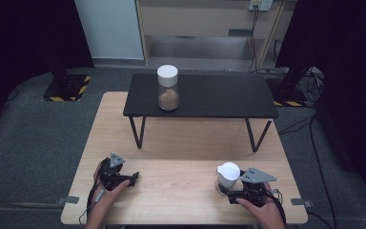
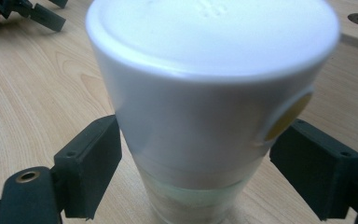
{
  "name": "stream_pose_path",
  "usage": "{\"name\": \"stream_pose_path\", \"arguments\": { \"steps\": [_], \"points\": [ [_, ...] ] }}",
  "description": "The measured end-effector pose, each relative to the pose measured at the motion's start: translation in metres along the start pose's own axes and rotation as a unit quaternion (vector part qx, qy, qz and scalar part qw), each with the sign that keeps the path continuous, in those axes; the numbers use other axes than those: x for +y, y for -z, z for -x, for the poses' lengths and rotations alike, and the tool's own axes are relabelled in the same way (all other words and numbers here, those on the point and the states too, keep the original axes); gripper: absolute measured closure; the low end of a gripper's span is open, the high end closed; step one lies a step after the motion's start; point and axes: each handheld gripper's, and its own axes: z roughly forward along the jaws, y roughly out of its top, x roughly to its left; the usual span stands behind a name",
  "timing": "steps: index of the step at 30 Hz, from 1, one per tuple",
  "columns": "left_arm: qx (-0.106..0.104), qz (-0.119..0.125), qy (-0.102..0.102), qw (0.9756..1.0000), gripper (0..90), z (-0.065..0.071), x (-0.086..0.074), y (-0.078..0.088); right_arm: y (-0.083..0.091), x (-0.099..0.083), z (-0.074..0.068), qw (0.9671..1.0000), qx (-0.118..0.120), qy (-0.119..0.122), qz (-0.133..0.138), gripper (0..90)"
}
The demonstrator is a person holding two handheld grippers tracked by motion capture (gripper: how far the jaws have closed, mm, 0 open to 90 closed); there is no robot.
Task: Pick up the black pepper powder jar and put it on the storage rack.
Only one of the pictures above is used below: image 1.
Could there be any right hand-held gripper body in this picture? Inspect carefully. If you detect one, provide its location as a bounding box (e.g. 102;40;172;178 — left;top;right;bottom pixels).
234;167;278;208

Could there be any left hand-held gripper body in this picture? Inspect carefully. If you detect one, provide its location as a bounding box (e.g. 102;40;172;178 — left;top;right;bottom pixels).
97;152;127;192

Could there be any white cup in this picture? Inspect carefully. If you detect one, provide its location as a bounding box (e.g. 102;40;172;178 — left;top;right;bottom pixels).
215;161;242;194

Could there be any black metal rack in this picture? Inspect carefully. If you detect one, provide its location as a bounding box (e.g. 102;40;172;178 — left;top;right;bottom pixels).
122;73;280;154

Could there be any glass jar with lid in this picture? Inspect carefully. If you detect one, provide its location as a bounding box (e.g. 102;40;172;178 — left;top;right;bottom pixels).
156;64;181;113

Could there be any person's right hand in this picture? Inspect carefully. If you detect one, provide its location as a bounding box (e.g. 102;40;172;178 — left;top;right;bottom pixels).
235;182;288;224

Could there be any person's left hand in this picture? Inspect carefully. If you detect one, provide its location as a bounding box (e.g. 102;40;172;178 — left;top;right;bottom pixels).
89;179;132;224

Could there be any grey tape piece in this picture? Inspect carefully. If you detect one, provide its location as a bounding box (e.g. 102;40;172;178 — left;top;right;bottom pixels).
290;198;314;208
56;196;81;205

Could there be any striped black stand base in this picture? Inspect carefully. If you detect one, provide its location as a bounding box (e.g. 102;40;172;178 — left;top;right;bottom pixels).
41;73;92;103
266;77;308;108

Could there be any white panel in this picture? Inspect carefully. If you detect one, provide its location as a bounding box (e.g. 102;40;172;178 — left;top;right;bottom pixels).
74;0;145;61

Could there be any dark curtain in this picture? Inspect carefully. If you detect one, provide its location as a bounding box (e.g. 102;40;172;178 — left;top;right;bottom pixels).
0;0;95;141
275;0;366;206

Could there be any wooden cabinet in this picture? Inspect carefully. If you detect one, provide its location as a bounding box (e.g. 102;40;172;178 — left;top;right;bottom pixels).
134;0;298;69

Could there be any right hand-held gripper cable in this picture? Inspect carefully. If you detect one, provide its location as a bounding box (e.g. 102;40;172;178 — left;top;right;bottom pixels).
265;187;288;225

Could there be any hand-held gripper cable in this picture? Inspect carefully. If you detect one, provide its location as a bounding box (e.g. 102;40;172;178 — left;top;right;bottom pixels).
265;187;288;225
77;158;111;227

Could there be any grey cable plug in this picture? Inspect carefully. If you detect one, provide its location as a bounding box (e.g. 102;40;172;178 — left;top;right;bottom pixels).
93;188;107;203

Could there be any left hand-held gripper cable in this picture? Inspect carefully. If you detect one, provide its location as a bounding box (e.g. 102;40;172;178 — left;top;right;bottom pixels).
77;158;111;227

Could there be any long black floor cable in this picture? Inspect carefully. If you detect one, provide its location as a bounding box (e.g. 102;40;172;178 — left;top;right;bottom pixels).
277;108;339;229

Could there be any black cable bundle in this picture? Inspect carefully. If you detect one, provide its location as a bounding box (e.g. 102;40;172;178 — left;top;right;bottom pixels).
299;67;326;103

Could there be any black stand post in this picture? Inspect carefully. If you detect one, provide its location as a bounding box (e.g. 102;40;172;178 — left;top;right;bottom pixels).
279;28;318;94
34;0;71;84

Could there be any black socket cable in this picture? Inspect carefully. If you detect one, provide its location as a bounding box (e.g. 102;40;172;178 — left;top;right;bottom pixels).
248;5;263;73

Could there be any white wall socket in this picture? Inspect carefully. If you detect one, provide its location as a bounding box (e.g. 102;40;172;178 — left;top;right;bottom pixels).
248;0;274;12

